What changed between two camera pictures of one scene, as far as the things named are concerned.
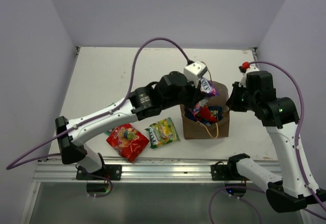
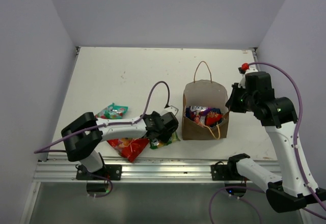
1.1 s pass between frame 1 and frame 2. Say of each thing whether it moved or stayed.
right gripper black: stayed
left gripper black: moved
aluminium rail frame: stayed
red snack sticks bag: moved
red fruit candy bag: stayed
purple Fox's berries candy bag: moved
